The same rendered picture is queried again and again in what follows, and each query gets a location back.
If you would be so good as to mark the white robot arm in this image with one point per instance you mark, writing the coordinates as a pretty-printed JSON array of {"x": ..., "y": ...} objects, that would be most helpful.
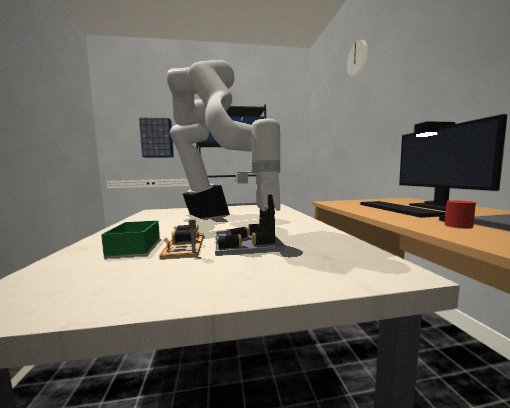
[{"x": 209, "y": 79}]

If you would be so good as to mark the tan battery board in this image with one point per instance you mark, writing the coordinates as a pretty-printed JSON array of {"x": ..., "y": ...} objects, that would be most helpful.
[{"x": 183, "y": 249}]

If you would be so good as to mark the black battery with gold end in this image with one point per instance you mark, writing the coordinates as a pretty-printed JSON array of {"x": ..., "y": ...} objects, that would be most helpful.
[
  {"x": 185, "y": 227},
  {"x": 253, "y": 228},
  {"x": 181, "y": 235},
  {"x": 229, "y": 241},
  {"x": 237, "y": 231},
  {"x": 258, "y": 239}
]

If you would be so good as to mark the green open-top box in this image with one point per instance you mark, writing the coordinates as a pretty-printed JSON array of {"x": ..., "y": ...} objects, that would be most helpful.
[{"x": 130, "y": 238}]

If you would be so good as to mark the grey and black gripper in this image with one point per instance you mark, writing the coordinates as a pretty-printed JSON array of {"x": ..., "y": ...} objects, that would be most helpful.
[{"x": 267, "y": 194}]

